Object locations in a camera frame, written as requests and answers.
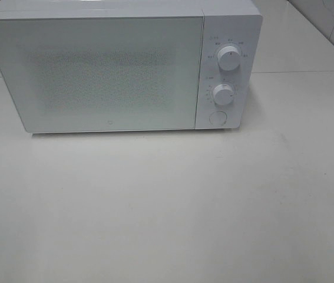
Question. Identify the round white door button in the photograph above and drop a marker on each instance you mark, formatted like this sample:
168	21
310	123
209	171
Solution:
218	118

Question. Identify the white microwave knob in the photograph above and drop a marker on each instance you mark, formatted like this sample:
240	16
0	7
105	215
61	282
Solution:
223	94
229	57

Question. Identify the white microwave door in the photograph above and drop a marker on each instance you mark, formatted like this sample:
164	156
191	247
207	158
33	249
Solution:
80	75

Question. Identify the white microwave oven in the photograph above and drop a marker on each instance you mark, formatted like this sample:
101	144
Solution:
224	23

